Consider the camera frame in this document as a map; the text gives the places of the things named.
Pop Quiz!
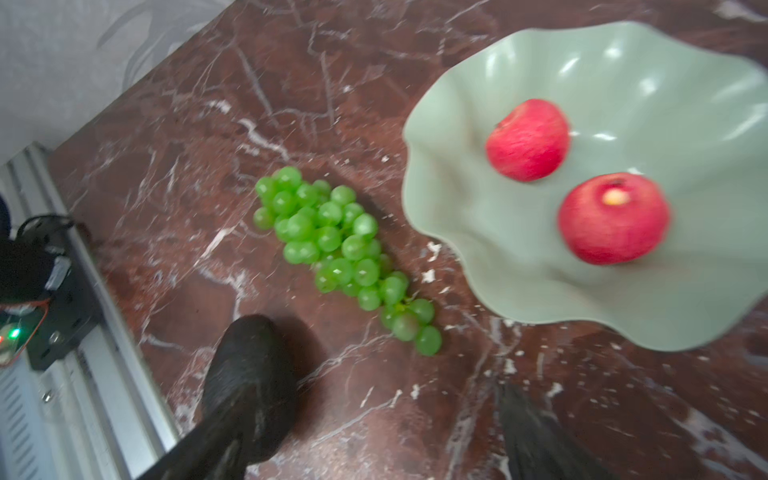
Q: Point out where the aluminium front rail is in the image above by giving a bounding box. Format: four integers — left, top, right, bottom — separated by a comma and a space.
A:
1, 143, 179, 479

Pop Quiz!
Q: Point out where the red fake apple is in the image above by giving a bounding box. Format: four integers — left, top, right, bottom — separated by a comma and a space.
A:
557, 173, 671, 266
485, 99, 570, 182

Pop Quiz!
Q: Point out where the green lit circuit board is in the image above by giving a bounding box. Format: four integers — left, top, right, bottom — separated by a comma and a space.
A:
1, 300, 50, 368

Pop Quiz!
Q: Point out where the light green scalloped fruit bowl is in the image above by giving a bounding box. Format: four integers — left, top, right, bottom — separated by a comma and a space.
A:
400, 21, 768, 353

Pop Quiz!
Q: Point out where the dark fake avocado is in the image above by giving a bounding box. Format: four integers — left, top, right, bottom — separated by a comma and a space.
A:
201, 315, 298, 464

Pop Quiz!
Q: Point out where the green fake grape bunch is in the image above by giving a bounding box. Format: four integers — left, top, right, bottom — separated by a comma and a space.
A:
253, 166, 443, 356

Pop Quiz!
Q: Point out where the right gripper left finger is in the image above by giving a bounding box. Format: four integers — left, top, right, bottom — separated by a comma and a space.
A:
140, 414, 255, 480

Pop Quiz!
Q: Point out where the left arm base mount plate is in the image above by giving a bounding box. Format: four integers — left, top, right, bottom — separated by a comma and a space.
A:
1, 211, 103, 372

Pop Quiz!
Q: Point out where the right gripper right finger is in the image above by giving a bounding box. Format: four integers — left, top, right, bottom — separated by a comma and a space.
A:
496, 384, 612, 480

